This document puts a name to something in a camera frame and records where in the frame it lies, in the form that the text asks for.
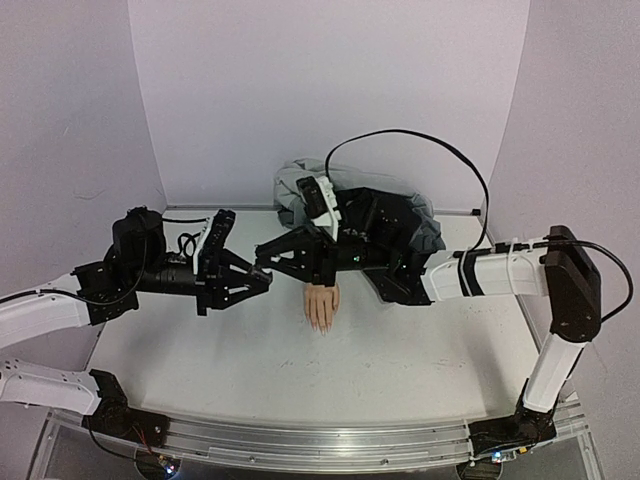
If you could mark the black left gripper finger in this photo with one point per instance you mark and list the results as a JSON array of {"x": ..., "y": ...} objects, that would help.
[
  {"x": 233, "y": 261},
  {"x": 234, "y": 294}
]

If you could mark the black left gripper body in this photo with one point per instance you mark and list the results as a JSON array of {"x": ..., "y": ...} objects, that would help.
[{"x": 153, "y": 281}]

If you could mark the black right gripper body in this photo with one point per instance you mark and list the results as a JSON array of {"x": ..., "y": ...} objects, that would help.
[{"x": 327, "y": 257}]

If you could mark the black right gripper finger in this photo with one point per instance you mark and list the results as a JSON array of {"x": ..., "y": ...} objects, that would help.
[
  {"x": 292, "y": 267},
  {"x": 295, "y": 243}
]

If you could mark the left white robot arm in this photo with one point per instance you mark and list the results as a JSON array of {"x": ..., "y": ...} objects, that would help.
[{"x": 138, "y": 261}]

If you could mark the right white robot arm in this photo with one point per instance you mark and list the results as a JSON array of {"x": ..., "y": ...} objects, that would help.
[{"x": 555, "y": 266}]

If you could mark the mannequin hand with long nails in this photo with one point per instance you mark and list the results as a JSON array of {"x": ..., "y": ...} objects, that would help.
[{"x": 321, "y": 304}]

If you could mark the grey and black jacket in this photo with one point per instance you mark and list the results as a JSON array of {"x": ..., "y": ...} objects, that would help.
[{"x": 374, "y": 223}]

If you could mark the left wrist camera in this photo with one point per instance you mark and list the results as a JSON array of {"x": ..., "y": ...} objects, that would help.
[{"x": 211, "y": 240}]

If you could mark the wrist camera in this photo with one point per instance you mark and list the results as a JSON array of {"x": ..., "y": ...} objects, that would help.
[
  {"x": 211, "y": 240},
  {"x": 321, "y": 205}
]

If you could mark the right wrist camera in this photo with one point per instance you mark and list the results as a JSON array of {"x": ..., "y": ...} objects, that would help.
[{"x": 321, "y": 205}]

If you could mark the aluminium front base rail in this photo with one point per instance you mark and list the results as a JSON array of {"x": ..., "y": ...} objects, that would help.
[{"x": 124, "y": 442}]

